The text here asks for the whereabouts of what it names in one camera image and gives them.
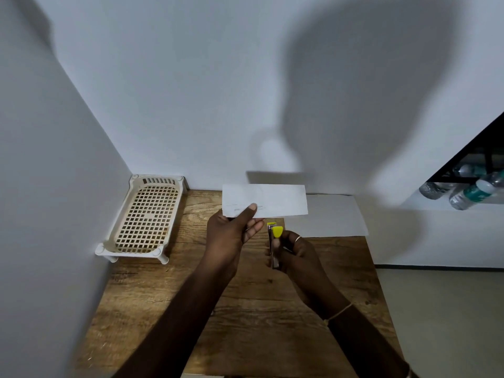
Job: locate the person's left hand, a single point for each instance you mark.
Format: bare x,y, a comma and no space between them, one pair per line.
224,242

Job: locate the person's right hand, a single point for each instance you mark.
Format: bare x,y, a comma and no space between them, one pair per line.
305,267

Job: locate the person's right thumb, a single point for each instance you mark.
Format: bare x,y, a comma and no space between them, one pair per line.
277,249

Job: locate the person's left thumb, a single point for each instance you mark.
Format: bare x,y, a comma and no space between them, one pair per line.
243,213

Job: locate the yellow metal stapler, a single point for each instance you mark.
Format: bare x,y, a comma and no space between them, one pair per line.
275,232

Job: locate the person's left forearm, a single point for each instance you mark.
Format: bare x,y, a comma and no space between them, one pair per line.
177,326

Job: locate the person's right forearm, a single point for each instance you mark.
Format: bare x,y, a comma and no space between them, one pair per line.
366,346

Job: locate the white paper sheet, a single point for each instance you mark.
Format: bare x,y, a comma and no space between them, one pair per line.
330,216

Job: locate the cream plastic lattice tray rack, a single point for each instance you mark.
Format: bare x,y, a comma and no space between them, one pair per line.
145,218

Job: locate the clear bottle with green label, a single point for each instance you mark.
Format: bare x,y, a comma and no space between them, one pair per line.
435,189
474,192

